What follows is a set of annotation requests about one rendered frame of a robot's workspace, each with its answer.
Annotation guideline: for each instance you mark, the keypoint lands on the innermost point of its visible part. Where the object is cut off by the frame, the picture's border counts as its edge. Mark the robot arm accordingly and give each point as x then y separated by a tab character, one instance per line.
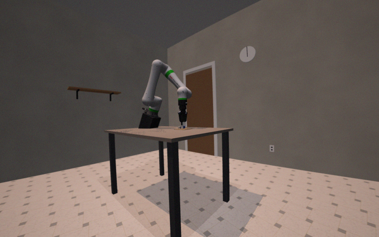
154	102

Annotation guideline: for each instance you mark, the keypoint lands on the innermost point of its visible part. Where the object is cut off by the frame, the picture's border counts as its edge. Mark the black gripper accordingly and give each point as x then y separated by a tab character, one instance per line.
182	116

